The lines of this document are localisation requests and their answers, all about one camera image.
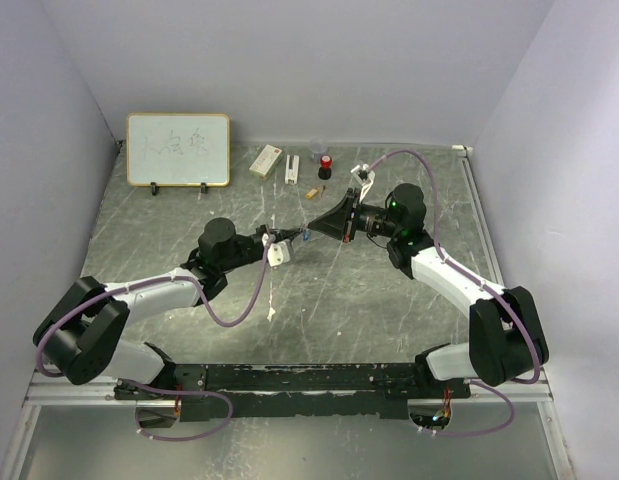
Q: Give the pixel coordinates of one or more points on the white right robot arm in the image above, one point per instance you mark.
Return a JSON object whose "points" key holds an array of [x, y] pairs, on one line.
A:
{"points": [[506, 340]]}

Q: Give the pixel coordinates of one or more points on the clear plastic cup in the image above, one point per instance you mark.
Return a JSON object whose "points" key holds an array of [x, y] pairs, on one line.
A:
{"points": [[317, 148]]}

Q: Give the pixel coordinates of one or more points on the metal key organizer red handle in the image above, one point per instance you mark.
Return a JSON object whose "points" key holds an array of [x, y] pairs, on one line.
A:
{"points": [[272, 231]]}

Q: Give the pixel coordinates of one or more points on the red black stamp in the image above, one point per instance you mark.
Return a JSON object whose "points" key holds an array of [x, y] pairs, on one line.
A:
{"points": [[325, 167]]}

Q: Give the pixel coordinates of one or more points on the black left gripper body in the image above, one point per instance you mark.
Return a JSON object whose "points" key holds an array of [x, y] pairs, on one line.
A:
{"points": [[253, 242]]}

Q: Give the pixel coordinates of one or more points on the yellow key tag with key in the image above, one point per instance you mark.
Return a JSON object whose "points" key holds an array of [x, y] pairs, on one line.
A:
{"points": [[316, 192]]}

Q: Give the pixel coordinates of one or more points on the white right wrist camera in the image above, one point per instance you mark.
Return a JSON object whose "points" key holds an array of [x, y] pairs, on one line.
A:
{"points": [[365, 176]]}

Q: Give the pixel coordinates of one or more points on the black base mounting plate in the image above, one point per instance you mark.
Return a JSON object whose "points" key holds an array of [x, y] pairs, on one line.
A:
{"points": [[268, 391]]}

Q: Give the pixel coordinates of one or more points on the aluminium front rail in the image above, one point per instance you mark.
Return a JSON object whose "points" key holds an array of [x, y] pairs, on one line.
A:
{"points": [[45, 391]]}

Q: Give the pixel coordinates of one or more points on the white board yellow frame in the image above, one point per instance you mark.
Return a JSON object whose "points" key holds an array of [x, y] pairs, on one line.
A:
{"points": [[177, 149]]}

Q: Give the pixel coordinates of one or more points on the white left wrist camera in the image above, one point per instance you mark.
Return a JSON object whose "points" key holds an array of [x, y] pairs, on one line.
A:
{"points": [[280, 253]]}

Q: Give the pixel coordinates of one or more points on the aluminium rail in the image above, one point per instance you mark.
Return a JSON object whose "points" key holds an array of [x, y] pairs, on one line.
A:
{"points": [[45, 391], [463, 153]]}

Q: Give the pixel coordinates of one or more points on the green white staples box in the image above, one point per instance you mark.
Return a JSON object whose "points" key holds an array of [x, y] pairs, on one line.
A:
{"points": [[266, 161]]}

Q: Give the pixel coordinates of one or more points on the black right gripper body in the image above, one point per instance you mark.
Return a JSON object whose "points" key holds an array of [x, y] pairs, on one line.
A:
{"points": [[366, 218]]}

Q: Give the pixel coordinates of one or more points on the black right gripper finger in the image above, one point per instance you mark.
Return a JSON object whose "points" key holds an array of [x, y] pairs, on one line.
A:
{"points": [[334, 230], [336, 216]]}

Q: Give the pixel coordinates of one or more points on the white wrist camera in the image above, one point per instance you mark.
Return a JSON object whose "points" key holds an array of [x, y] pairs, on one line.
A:
{"points": [[365, 176], [280, 253]]}

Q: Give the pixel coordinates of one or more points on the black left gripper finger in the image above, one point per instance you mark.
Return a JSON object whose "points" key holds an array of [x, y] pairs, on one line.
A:
{"points": [[294, 231], [280, 239]]}

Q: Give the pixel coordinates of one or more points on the aluminium right side rail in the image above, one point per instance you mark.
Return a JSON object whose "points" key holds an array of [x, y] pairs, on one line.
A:
{"points": [[463, 153]]}

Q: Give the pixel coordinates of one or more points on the white stapler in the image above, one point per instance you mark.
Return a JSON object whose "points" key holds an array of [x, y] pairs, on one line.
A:
{"points": [[292, 169]]}

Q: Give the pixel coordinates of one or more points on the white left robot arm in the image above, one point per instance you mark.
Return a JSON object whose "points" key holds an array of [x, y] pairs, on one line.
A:
{"points": [[81, 338]]}

